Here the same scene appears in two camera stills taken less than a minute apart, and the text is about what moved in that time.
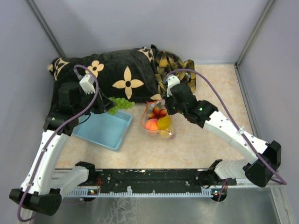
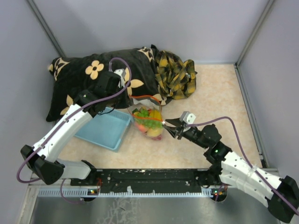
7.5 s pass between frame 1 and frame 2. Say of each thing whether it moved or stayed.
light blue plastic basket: stayed
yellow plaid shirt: stayed
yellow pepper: moved
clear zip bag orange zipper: moved
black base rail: stayed
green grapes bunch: moved
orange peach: moved
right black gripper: moved
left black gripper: moved
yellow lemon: moved
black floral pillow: stayed
